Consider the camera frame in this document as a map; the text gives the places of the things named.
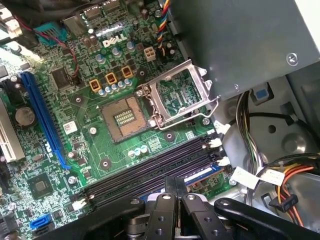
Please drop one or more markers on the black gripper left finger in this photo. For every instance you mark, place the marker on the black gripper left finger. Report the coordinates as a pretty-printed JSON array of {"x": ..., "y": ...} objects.
[{"x": 162, "y": 220}]

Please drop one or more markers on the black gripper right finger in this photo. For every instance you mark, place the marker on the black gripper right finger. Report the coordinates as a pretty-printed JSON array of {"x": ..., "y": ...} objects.
[{"x": 197, "y": 220}]

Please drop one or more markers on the blue RAM stick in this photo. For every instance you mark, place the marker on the blue RAM stick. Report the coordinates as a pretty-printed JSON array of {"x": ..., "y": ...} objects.
[{"x": 200, "y": 175}]

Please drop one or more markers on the black RAM slot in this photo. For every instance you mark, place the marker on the black RAM slot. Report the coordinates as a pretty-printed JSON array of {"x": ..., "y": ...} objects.
[
  {"x": 150, "y": 172},
  {"x": 150, "y": 180},
  {"x": 150, "y": 164}
]

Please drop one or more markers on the CPU socket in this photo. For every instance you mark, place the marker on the CPU socket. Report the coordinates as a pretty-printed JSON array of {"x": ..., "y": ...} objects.
[{"x": 122, "y": 117}]

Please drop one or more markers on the black PC case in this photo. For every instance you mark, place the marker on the black PC case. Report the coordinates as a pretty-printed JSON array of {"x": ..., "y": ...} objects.
[{"x": 287, "y": 140}]

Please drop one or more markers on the blue SATA port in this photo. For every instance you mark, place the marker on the blue SATA port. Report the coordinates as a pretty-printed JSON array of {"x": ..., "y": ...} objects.
[{"x": 41, "y": 222}]

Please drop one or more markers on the metal socket cover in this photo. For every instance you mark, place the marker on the metal socket cover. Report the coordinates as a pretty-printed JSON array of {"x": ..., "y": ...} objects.
[{"x": 199, "y": 82}]

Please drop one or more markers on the green motherboard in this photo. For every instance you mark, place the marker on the green motherboard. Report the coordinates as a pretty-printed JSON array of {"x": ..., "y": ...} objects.
[{"x": 82, "y": 105}]

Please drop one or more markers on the blue expansion slot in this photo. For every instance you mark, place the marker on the blue expansion slot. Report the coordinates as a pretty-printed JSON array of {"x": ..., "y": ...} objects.
[{"x": 41, "y": 112}]

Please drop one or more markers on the white expansion slot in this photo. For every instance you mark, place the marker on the white expansion slot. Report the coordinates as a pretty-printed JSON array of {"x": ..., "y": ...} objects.
[{"x": 10, "y": 145}]

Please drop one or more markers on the round coin battery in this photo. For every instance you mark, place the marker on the round coin battery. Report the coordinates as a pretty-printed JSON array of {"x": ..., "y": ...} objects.
[{"x": 25, "y": 116}]

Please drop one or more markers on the grey power supply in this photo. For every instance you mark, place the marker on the grey power supply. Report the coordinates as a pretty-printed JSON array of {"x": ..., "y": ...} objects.
[{"x": 237, "y": 37}]

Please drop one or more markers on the teal board connector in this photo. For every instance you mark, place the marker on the teal board connector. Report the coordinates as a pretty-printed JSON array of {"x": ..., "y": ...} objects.
[{"x": 50, "y": 33}]

